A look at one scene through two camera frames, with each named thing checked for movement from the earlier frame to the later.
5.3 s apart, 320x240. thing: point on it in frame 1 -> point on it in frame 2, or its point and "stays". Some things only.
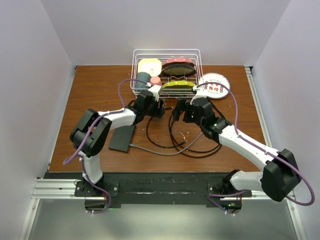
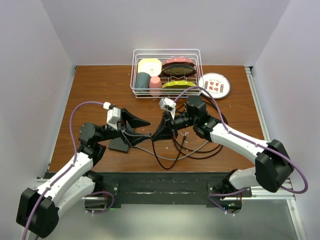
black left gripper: (158, 112) -> (135, 122)
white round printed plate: (214, 91) stays
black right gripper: (182, 106) -> (164, 131)
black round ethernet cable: (159, 146) -> (178, 156)
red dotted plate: (179, 60) stays
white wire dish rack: (178, 71) stays
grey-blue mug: (143, 76) stays
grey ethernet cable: (182, 150) -> (160, 157)
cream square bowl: (152, 66) stays
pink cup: (155, 80) stays
